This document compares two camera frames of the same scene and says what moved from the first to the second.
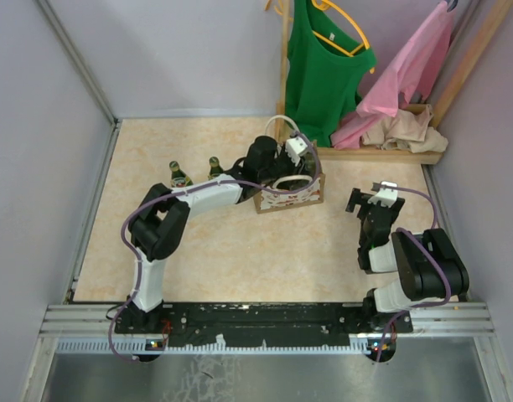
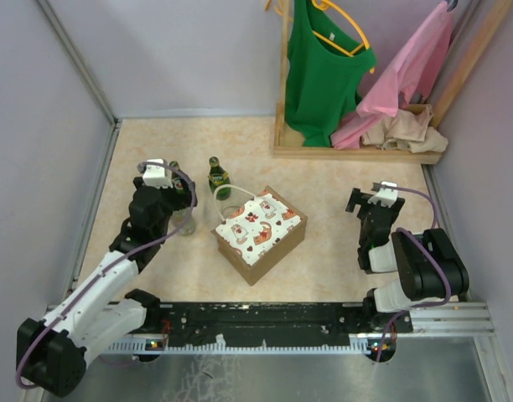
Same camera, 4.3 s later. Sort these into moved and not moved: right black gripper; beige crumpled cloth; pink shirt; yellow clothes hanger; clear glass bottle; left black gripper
Moved: clear glass bottle; left black gripper
Not moved: pink shirt; yellow clothes hanger; right black gripper; beige crumpled cloth
